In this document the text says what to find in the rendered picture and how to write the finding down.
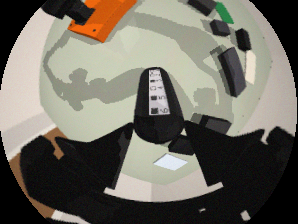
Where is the dark grey switch panel with green rocker switches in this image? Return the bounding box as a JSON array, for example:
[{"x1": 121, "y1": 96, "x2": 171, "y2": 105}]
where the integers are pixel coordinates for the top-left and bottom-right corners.
[{"x1": 133, "y1": 67, "x2": 185, "y2": 145}]

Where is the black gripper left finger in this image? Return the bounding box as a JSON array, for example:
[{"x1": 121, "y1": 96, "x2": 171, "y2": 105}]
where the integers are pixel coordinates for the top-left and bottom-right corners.
[{"x1": 55, "y1": 121, "x2": 134, "y2": 189}]

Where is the green flat panel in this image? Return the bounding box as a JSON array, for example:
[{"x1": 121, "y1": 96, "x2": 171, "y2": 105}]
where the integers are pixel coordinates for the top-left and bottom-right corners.
[{"x1": 214, "y1": 2, "x2": 234, "y2": 24}]

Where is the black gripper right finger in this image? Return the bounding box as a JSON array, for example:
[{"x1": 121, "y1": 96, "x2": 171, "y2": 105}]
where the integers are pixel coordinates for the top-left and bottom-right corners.
[{"x1": 185, "y1": 120, "x2": 265, "y2": 186}]

